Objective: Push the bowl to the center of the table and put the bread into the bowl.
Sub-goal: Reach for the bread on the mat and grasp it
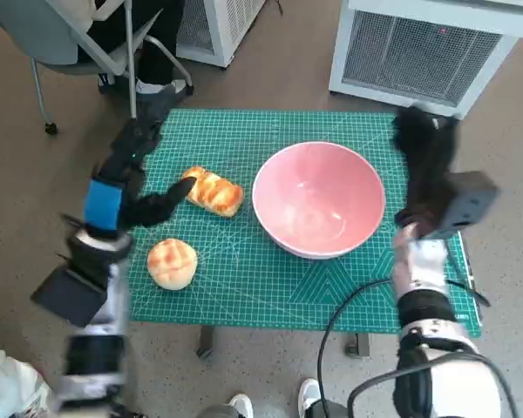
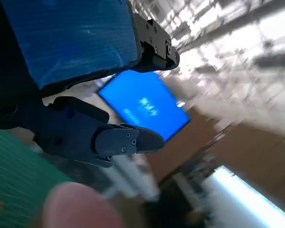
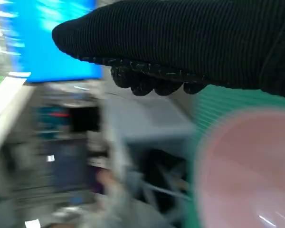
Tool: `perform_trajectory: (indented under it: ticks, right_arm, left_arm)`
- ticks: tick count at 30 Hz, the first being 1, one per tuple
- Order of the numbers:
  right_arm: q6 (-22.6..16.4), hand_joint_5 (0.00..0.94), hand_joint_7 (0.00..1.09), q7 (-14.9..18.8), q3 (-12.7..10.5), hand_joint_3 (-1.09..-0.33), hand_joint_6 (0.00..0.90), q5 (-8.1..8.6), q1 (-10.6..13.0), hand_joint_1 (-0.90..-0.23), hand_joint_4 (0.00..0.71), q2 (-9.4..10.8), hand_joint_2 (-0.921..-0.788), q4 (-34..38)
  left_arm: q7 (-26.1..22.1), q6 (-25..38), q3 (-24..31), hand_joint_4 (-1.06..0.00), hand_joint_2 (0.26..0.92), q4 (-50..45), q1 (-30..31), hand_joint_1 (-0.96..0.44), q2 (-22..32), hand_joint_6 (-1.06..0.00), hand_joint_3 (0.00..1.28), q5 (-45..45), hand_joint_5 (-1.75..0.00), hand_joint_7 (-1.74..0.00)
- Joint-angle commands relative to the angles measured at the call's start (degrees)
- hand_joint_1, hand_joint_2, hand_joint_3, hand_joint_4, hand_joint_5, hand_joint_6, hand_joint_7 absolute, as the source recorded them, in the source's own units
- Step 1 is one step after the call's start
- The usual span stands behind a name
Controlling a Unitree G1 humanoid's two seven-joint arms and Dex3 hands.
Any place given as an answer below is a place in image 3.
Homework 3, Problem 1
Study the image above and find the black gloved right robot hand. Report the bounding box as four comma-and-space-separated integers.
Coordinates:
51, 0, 285, 99

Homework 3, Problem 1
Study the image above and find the pink bowl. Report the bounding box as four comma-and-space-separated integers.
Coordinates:
193, 111, 285, 228

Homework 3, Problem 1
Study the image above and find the green cutting mat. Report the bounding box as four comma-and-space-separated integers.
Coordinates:
178, 84, 285, 228

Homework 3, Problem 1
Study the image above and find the grey chair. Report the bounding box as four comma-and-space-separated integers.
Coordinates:
106, 96, 197, 205

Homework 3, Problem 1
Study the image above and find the blue-screen monitor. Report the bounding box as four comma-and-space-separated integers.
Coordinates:
0, 0, 104, 84

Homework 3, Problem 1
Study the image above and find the white desk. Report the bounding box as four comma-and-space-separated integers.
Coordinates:
0, 71, 36, 155

